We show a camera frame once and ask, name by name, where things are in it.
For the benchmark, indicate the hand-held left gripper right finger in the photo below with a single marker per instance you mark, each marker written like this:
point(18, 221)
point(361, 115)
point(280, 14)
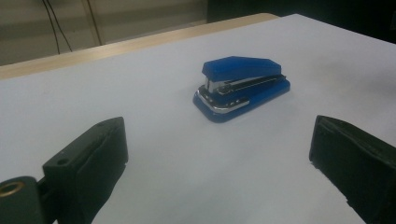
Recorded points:
point(361, 165)

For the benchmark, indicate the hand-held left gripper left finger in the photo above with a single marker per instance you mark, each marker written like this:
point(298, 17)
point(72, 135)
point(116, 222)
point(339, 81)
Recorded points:
point(87, 168)

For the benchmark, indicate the blue stapler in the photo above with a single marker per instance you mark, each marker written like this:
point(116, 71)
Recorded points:
point(239, 67)

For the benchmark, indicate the white table cover sheet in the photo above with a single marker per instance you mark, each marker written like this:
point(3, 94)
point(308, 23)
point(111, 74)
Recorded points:
point(186, 155)

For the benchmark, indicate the wooden table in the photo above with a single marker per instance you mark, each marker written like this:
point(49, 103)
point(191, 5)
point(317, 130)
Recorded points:
point(124, 46)

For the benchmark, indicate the black curtain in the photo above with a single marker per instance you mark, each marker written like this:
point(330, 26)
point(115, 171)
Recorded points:
point(311, 9)

